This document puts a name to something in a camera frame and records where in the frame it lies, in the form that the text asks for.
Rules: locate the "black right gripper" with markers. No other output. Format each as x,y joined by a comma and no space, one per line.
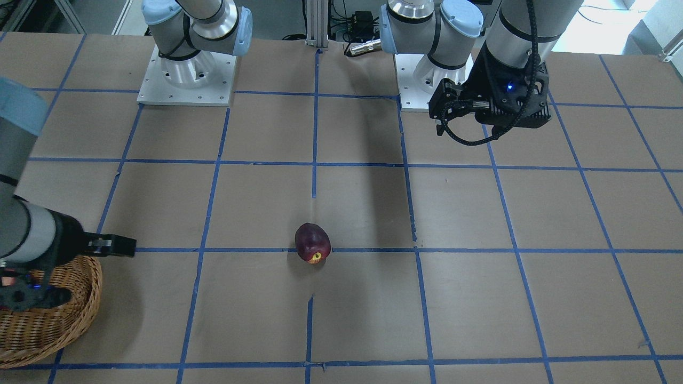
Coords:
68,240

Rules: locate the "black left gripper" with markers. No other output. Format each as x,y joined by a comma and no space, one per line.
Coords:
484,76

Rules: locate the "dark red apple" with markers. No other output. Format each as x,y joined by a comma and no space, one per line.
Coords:
312,243

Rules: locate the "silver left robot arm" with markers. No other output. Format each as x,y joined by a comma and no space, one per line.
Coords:
447,32

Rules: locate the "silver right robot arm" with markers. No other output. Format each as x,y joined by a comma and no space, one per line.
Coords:
188,36

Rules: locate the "woven wicker basket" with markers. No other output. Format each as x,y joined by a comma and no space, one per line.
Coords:
30,336

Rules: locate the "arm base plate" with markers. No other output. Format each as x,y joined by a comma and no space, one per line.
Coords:
417,79
205,80

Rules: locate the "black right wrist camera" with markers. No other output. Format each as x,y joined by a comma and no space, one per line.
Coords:
21,291

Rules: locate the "aluminium frame post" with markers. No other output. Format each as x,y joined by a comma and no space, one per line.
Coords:
317,23

